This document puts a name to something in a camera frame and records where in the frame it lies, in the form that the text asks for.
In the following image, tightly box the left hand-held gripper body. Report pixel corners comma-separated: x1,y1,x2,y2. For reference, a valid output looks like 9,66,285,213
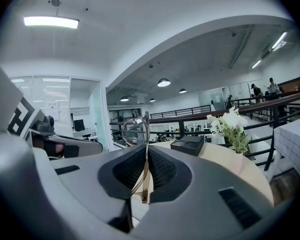
0,53,103,161

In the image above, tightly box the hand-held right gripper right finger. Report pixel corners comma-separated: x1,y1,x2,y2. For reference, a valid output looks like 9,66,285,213
129,145,295,240

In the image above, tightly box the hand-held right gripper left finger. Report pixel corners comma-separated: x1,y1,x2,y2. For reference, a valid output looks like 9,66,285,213
32,144,149,240

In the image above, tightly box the pale pink vase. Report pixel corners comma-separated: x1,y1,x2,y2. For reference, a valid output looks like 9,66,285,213
229,150,245,177

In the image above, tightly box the black box with round recesses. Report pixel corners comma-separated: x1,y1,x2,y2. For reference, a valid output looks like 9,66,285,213
170,134,205,158

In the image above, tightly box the black computer monitor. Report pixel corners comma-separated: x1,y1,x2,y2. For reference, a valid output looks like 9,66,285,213
73,119,86,132

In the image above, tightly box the white flower bouquet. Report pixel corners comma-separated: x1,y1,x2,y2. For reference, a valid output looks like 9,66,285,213
206,105,252,155

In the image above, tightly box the rectangular ceiling light panel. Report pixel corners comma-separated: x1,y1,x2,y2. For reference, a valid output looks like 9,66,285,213
23,15,80,30

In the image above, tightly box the checked tablecloth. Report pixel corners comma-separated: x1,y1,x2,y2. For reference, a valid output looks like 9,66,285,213
273,114,300,180

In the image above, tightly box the black metal railing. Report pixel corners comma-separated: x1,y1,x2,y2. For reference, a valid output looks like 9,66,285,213
109,88,300,172

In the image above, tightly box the large dome pendant lamp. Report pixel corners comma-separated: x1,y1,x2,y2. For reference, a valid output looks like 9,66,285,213
157,77,172,88

